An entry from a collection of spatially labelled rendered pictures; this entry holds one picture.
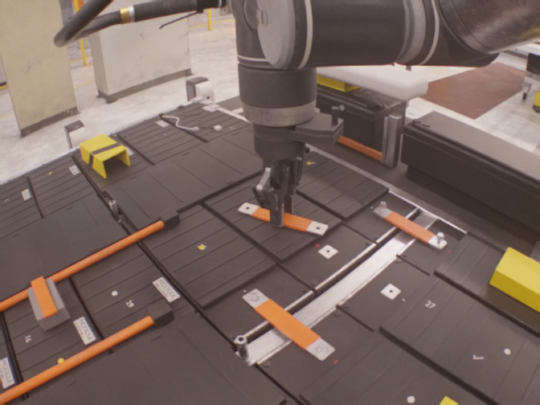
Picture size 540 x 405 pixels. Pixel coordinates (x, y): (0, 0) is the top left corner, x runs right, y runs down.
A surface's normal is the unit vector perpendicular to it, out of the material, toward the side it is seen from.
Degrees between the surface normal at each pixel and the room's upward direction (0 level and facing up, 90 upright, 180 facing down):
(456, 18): 110
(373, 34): 99
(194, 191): 0
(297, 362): 0
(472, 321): 0
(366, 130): 90
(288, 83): 90
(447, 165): 90
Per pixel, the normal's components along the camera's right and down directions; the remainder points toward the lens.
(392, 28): 0.26, 0.57
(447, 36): -0.70, 0.71
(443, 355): -0.04, -0.82
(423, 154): -0.75, 0.39
